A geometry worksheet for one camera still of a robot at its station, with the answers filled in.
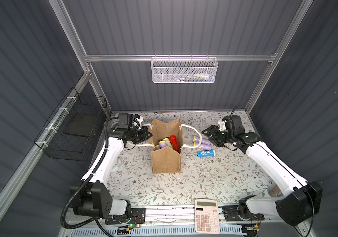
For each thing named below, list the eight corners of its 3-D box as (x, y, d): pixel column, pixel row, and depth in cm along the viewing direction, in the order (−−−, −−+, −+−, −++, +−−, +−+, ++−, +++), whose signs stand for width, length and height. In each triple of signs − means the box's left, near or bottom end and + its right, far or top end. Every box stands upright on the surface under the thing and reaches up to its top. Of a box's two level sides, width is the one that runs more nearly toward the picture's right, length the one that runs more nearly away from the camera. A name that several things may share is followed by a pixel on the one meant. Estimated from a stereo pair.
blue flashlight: (197, 157, 97) (198, 154, 94) (197, 152, 99) (197, 149, 96) (214, 157, 97) (215, 154, 94) (213, 152, 99) (214, 149, 96)
